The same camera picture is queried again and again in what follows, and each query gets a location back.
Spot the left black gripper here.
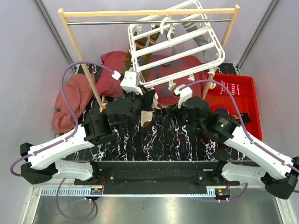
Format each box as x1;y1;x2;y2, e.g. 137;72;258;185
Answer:
122;84;156;133

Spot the olive green ribbed sock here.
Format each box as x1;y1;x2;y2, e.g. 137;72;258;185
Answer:
122;33;160;74

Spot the white plastic clip hanger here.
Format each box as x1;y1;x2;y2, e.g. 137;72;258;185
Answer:
121;0;225;93

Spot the navy dark sock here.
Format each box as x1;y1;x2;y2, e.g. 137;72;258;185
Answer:
214;108;229;115

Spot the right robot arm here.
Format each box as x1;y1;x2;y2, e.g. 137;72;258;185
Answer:
169;97;299;199

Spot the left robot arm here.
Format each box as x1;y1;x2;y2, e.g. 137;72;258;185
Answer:
20;90;156;185

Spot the red patterned pillow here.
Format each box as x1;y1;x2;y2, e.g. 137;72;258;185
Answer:
95;51;204;105

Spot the pink crumpled cloth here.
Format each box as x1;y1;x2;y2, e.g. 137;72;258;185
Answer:
52;74;94;133

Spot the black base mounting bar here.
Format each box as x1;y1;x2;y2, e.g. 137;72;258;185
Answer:
74;161;240;196

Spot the grey striped sock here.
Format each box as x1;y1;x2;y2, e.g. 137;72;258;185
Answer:
171;22;212;62

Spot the red plastic bin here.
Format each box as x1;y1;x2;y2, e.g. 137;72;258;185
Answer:
206;73;263;140

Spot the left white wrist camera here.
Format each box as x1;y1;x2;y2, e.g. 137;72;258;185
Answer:
120;71;143;95

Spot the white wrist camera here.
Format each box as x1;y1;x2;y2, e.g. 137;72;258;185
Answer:
173;84;192;109
120;71;143;95

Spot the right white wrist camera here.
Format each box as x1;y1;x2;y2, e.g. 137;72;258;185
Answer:
173;84;192;109

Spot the metal rack rail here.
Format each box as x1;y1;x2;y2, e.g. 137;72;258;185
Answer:
67;19;231;25

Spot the wooden clothes rack frame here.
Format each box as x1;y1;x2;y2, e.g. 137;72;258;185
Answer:
58;0;240;111

